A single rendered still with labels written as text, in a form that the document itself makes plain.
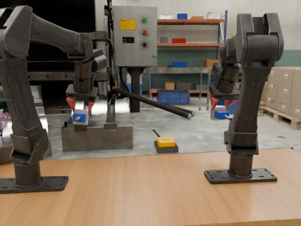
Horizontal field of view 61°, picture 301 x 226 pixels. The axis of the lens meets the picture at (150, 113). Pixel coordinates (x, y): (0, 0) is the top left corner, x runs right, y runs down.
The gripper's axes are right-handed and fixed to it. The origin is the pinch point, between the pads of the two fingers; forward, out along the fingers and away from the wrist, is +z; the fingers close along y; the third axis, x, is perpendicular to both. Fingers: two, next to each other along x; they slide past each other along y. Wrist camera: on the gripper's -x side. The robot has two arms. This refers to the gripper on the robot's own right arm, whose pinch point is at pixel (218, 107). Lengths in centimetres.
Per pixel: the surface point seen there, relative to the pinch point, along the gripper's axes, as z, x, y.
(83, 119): -1, 5, 52
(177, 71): 169, -301, -74
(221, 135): 16.9, -0.7, -6.0
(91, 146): 11, 7, 50
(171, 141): 6.6, 10.9, 20.6
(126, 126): 4.5, 4.0, 36.7
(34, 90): 40, -69, 91
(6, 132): 10, -1, 81
